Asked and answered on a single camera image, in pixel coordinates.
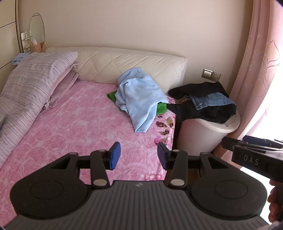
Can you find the small blue cloth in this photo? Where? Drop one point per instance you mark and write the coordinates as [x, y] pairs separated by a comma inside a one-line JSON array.
[[20, 59]]

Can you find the wall socket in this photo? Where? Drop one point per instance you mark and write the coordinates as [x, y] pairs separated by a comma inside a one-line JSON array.
[[216, 76]]

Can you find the wall switch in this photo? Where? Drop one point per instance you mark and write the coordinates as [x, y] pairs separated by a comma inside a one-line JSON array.
[[207, 73]]

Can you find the black garment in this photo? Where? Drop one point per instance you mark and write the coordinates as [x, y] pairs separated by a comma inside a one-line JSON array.
[[199, 88]]

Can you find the white laundry basket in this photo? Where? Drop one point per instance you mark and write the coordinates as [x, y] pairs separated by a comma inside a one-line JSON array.
[[199, 137]]

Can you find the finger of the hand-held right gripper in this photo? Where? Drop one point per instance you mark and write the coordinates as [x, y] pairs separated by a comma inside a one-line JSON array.
[[254, 139], [230, 143]]

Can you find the oval mirror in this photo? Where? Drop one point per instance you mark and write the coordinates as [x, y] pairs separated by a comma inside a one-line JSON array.
[[36, 26]]

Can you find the pink curtain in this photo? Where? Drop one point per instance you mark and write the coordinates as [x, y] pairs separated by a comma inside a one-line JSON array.
[[258, 66]]

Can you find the black pants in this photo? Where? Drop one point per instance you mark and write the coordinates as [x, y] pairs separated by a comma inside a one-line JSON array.
[[199, 112]]

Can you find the green cloth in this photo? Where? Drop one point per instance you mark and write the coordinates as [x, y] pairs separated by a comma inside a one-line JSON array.
[[162, 108]]

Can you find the pink pillow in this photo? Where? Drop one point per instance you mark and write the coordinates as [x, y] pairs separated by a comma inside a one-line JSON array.
[[64, 86]]

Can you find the pink tissue holder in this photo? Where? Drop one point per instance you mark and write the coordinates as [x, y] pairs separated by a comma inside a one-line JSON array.
[[37, 46]]

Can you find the light blue sweatshirt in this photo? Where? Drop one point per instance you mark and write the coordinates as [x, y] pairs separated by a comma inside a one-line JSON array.
[[141, 95]]

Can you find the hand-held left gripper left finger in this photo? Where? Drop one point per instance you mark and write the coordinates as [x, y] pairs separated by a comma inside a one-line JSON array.
[[116, 154]]

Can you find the cream wardrobe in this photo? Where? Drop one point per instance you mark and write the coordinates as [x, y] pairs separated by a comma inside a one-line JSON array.
[[7, 33]]

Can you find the blue jeans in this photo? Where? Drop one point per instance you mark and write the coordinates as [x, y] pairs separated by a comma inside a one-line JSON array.
[[212, 100]]

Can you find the cream padded headboard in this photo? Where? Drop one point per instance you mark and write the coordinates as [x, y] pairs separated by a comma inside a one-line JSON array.
[[132, 62]]

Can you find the person's right hand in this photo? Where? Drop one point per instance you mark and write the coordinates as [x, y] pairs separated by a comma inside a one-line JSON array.
[[275, 199]]

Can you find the striped lilac quilt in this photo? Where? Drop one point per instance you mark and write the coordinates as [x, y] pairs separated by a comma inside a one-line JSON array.
[[28, 84]]

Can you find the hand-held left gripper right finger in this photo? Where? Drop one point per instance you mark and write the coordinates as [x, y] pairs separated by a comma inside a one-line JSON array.
[[162, 154]]

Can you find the small wall shelf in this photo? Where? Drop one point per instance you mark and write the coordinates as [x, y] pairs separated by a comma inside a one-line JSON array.
[[26, 39]]

